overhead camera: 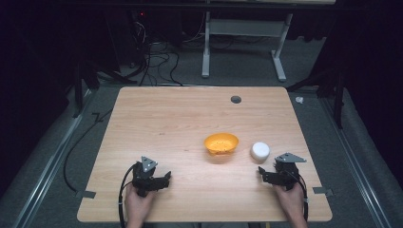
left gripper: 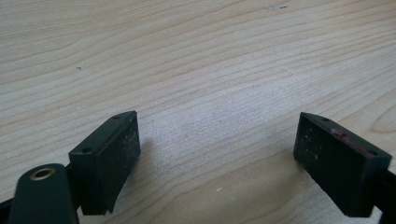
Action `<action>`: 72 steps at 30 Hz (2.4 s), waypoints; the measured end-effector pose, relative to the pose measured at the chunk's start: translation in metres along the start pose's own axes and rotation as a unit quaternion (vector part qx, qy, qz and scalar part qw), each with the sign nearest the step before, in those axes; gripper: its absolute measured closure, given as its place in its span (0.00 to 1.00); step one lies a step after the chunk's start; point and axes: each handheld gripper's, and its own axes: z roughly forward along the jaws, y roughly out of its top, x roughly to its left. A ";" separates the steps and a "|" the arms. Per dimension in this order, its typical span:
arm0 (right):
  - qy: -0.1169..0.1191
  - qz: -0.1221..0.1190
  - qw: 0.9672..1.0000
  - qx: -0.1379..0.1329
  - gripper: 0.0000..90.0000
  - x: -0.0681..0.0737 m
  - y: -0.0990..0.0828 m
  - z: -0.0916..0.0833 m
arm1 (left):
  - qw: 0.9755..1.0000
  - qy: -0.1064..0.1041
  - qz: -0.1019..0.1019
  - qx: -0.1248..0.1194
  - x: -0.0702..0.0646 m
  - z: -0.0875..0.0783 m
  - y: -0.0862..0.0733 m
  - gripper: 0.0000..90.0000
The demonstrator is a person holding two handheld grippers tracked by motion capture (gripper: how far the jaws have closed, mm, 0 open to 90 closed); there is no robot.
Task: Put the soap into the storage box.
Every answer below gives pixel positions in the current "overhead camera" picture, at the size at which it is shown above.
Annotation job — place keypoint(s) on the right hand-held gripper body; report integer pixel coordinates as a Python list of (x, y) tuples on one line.
[(286, 174)]

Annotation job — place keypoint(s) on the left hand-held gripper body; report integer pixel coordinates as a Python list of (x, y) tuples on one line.
[(144, 180)]

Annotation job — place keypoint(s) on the white round cup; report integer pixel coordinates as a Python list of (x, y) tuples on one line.
[(260, 150)]

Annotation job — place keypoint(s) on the orange plastic bowl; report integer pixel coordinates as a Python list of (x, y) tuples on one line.
[(221, 143)]

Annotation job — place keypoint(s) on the person's left hand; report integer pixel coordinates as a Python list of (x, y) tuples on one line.
[(138, 204)]

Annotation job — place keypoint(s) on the person's right hand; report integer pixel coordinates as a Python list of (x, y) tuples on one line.
[(291, 202)]

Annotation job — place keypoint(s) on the grey tape strip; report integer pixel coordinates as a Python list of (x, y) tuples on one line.
[(322, 191), (86, 194)]

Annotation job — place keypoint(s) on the white crumpled scrap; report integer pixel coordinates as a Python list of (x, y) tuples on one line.
[(299, 99)]

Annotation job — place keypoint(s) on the black metal stand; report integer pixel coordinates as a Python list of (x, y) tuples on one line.
[(78, 91), (338, 101)]

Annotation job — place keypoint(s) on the metal floor rail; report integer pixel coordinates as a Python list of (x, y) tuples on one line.
[(355, 158), (47, 164)]

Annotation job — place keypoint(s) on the white metal desk frame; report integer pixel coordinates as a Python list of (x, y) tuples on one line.
[(206, 47)]

